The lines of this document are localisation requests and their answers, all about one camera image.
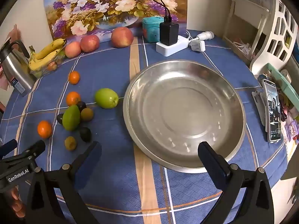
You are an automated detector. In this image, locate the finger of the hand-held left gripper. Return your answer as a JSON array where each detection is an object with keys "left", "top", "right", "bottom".
[
  {"left": 0, "top": 139, "right": 18, "bottom": 155},
  {"left": 14, "top": 140, "right": 46, "bottom": 161}
]

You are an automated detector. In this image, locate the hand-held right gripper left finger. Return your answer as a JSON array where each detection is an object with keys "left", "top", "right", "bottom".
[{"left": 26, "top": 141, "right": 102, "bottom": 224}]

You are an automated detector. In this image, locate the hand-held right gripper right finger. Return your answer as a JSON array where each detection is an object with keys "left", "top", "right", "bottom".
[{"left": 198, "top": 141, "right": 274, "bottom": 224}]

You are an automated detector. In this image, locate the small orange tangerine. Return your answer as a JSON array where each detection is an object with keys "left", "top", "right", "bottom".
[
  {"left": 66, "top": 91, "right": 81, "bottom": 106},
  {"left": 68, "top": 71, "right": 80, "bottom": 85},
  {"left": 37, "top": 121, "right": 53, "bottom": 139}
]

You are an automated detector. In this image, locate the brown longan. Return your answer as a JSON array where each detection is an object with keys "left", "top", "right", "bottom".
[
  {"left": 64, "top": 136, "right": 77, "bottom": 151},
  {"left": 81, "top": 108, "right": 94, "bottom": 122}
]

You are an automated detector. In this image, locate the elongated green jujube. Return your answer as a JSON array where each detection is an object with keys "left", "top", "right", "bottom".
[{"left": 62, "top": 105, "right": 81, "bottom": 131}]

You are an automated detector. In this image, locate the round stainless steel plate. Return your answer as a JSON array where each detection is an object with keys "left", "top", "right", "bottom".
[{"left": 123, "top": 60, "right": 247, "bottom": 173}]

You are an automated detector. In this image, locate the round green jujube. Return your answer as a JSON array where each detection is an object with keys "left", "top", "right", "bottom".
[{"left": 95, "top": 88, "right": 119, "bottom": 109}]

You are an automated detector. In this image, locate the person's left hand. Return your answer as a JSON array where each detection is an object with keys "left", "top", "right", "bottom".
[{"left": 5, "top": 187, "right": 26, "bottom": 218}]

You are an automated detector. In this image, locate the stainless steel kettle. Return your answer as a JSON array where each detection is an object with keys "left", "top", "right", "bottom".
[{"left": 0, "top": 37, "right": 38, "bottom": 97}]

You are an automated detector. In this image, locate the white phone stand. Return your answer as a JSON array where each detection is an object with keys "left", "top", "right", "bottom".
[{"left": 252, "top": 90, "right": 268, "bottom": 126}]

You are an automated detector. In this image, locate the smartphone with lit screen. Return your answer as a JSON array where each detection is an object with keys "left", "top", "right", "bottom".
[{"left": 262, "top": 79, "right": 282, "bottom": 143}]

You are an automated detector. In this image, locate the blue plaid tablecloth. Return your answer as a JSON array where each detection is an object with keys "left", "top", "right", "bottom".
[{"left": 0, "top": 29, "right": 290, "bottom": 224}]

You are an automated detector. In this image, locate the clear plastic fruit container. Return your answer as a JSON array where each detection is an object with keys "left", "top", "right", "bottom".
[{"left": 30, "top": 51, "right": 66, "bottom": 78}]

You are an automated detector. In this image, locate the purple cartoon sticker pack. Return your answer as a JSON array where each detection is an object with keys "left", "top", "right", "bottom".
[{"left": 284, "top": 117, "right": 299, "bottom": 145}]

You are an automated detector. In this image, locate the patterned tape roll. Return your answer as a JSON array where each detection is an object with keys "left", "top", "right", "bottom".
[{"left": 258, "top": 73, "right": 272, "bottom": 83}]

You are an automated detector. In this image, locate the bunch of yellow bananas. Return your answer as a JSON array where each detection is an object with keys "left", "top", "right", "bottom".
[{"left": 28, "top": 38, "right": 66, "bottom": 71}]

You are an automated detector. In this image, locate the small pale red apple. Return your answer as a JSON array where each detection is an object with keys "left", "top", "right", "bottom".
[{"left": 65, "top": 41, "right": 82, "bottom": 58}]

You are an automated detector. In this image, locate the light green tray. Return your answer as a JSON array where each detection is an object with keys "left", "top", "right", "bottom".
[{"left": 267, "top": 63, "right": 299, "bottom": 103}]

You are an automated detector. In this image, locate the medium red apple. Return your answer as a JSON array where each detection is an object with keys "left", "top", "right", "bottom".
[{"left": 80, "top": 35, "right": 100, "bottom": 53}]

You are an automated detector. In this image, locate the small white jar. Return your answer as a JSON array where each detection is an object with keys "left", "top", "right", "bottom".
[{"left": 280, "top": 69, "right": 292, "bottom": 83}]

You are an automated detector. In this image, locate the white plug adapter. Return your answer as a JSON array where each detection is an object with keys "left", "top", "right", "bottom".
[{"left": 190, "top": 40, "right": 206, "bottom": 52}]

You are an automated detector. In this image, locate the white plastic bag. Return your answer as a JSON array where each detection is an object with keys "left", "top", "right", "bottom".
[{"left": 234, "top": 41, "right": 254, "bottom": 57}]

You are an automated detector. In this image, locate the white power strip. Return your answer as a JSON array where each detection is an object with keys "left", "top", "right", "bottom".
[{"left": 156, "top": 35, "right": 189, "bottom": 57}]

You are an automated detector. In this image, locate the large red apple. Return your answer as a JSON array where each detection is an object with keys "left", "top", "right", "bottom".
[{"left": 111, "top": 27, "right": 134, "bottom": 48}]

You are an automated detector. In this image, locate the white round power plug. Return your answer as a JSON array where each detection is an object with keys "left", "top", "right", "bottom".
[{"left": 196, "top": 31, "right": 215, "bottom": 41}]

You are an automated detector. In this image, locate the black power charger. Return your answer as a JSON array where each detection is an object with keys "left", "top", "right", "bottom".
[{"left": 159, "top": 16, "right": 179, "bottom": 46}]

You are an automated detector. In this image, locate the teal tin box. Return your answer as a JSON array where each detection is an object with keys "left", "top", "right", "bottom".
[{"left": 142, "top": 16, "right": 164, "bottom": 43}]

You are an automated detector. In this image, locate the white lattice chair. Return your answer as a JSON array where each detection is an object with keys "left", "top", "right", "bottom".
[{"left": 249, "top": 0, "right": 299, "bottom": 75}]

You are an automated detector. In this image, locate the floral painting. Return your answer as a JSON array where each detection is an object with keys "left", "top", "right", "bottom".
[{"left": 43, "top": 0, "right": 188, "bottom": 44}]

